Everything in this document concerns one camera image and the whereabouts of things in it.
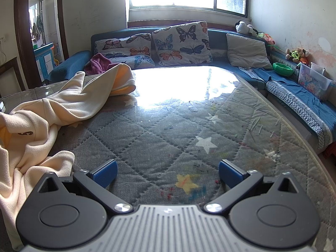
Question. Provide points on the cream fleece garment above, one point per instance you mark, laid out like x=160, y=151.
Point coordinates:
x=52, y=110

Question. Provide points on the blue cabinet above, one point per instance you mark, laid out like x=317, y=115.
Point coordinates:
x=44, y=60

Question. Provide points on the clear plastic storage box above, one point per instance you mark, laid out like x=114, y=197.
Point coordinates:
x=315, y=82

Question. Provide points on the white wall socket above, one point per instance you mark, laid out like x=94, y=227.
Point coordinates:
x=2, y=39

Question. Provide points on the magenta cloth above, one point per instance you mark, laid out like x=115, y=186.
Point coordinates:
x=97, y=64

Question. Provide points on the green bowl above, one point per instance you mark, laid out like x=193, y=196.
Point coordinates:
x=283, y=69

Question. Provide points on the colourful plush toy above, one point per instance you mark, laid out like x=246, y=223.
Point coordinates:
x=267, y=39

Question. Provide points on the grey pillow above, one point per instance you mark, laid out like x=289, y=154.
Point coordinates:
x=246, y=50

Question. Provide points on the hanging clothes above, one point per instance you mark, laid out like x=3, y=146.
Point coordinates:
x=36, y=31

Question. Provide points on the red stool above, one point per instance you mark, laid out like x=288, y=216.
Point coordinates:
x=331, y=152

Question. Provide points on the large butterfly print pillow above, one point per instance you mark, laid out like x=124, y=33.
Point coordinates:
x=181, y=44

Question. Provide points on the blue sofa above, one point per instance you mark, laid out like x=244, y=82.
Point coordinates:
x=63, y=67

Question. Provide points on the dark wooden door frame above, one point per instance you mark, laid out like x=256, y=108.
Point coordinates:
x=22, y=31

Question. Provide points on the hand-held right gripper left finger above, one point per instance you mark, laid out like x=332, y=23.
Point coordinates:
x=105, y=173

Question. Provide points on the wooden chair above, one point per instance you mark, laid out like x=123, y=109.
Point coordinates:
x=21, y=76

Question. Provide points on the orange bear plush toy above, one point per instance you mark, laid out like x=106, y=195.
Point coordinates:
x=303, y=55

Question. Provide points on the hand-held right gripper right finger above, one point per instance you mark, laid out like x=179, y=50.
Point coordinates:
x=231, y=173

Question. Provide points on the blue patterned sofa cover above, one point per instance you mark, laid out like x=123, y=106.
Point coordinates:
x=296, y=94

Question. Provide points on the long butterfly print pillow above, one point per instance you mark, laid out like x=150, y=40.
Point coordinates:
x=141, y=61
x=123, y=44

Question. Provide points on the panda plush toy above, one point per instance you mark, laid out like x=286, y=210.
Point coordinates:
x=242, y=27

